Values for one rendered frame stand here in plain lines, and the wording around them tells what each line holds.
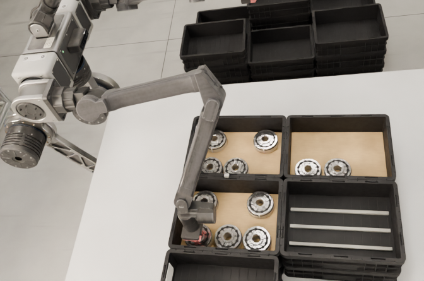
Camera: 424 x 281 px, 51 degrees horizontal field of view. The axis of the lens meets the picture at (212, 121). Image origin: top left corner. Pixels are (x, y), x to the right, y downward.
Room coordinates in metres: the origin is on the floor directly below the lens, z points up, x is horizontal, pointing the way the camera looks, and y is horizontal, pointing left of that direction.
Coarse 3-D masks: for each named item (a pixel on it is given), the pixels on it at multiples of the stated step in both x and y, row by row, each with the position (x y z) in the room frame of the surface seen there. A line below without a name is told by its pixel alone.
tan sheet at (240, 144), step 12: (228, 132) 1.21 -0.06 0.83; (240, 132) 1.19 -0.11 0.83; (252, 132) 1.17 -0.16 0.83; (276, 132) 1.13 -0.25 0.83; (228, 144) 1.15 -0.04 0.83; (240, 144) 1.13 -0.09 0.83; (252, 144) 1.11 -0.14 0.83; (216, 156) 1.11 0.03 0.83; (228, 156) 1.09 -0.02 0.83; (240, 156) 1.07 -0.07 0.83; (252, 156) 1.05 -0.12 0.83; (264, 156) 1.03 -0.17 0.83; (276, 156) 1.01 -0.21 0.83; (252, 168) 0.99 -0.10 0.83; (264, 168) 0.98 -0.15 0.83; (276, 168) 0.96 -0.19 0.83
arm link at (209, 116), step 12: (204, 108) 0.85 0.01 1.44; (216, 108) 0.84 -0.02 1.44; (204, 120) 0.86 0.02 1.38; (216, 120) 0.85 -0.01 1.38; (204, 132) 0.85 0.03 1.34; (192, 144) 0.84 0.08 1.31; (204, 144) 0.83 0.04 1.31; (192, 156) 0.83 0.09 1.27; (204, 156) 0.82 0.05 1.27; (192, 168) 0.81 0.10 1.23; (180, 180) 0.81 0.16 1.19; (192, 180) 0.79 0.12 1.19; (180, 192) 0.78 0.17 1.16; (192, 192) 0.77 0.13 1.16
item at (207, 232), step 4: (204, 228) 0.79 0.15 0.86; (208, 228) 0.78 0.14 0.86; (204, 232) 0.77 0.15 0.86; (208, 232) 0.76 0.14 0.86; (204, 236) 0.75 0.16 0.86; (208, 236) 0.75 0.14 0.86; (204, 240) 0.74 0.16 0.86; (208, 240) 0.73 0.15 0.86; (188, 244) 0.74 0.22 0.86; (192, 244) 0.74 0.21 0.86; (196, 244) 0.73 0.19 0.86; (200, 244) 0.73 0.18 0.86; (204, 244) 0.72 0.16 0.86
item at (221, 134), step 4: (216, 132) 1.21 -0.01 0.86; (220, 132) 1.20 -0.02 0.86; (220, 136) 1.18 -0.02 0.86; (224, 136) 1.17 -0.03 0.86; (220, 140) 1.16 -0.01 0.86; (224, 140) 1.15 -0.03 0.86; (212, 144) 1.15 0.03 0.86; (216, 144) 1.14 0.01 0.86; (220, 144) 1.14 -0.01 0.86; (212, 148) 1.13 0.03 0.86; (216, 148) 1.13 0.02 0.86
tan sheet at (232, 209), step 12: (216, 192) 0.94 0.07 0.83; (228, 204) 0.87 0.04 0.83; (240, 204) 0.85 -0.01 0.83; (276, 204) 0.81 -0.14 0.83; (216, 216) 0.84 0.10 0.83; (228, 216) 0.82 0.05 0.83; (240, 216) 0.80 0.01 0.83; (276, 216) 0.76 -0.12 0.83; (216, 228) 0.79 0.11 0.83; (240, 228) 0.76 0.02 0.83; (264, 228) 0.73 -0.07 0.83
